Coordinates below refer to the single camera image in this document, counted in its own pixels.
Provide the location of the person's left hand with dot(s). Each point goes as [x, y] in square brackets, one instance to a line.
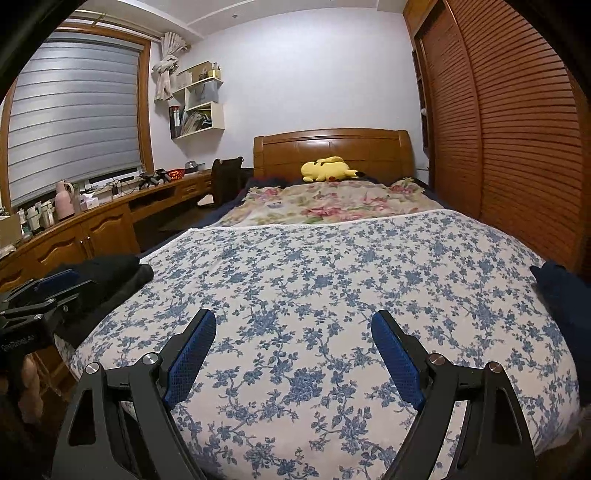
[30, 387]

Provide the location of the stack of books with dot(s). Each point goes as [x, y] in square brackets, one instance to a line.
[194, 124]

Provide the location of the wooden louvered wardrobe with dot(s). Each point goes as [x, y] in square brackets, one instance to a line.
[508, 129]

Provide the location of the pink floral blanket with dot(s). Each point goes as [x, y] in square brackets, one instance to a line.
[332, 203]

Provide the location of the dark chair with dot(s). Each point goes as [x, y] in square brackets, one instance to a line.
[227, 182]

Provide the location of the black folded clothes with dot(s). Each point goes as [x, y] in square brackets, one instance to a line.
[111, 281]

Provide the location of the red basket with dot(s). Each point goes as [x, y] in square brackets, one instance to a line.
[175, 175]

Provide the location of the pink thermos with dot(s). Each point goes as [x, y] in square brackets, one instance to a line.
[64, 203]

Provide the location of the navy blue blazer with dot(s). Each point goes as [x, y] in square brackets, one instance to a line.
[565, 300]

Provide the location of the white wall shelf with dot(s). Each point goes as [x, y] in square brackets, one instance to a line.
[218, 120]

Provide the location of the wooden desk with cabinets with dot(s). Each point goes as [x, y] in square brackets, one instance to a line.
[106, 230]

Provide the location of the blue floral bedspread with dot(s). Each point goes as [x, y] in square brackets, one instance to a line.
[323, 277]

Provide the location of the black binders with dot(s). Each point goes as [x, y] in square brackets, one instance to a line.
[175, 121]

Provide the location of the wooden window frame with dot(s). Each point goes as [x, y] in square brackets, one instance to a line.
[147, 106]

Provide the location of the beige tied curtain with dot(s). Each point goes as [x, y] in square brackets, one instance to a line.
[162, 78]

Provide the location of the grey window blind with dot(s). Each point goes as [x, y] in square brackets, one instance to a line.
[74, 120]

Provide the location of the group of white bottles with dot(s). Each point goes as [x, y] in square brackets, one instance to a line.
[37, 217]

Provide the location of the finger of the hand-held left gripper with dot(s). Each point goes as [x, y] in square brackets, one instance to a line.
[60, 307]
[60, 279]

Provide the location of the yellow plush toy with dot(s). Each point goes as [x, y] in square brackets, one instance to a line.
[325, 170]

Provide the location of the grey paper bag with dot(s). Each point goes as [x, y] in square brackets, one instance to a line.
[203, 94]

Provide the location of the grey metal bowl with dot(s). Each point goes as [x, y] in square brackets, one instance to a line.
[194, 166]

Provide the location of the black device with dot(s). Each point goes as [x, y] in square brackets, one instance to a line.
[152, 179]

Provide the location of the small white box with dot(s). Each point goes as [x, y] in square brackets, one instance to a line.
[89, 202]

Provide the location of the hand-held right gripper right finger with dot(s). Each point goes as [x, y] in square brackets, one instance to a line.
[397, 357]

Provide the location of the wooden headboard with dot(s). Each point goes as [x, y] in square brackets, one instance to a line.
[286, 154]

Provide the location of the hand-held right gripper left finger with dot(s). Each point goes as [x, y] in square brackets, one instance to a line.
[189, 357]

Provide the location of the cardboard box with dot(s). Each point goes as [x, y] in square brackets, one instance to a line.
[10, 230]

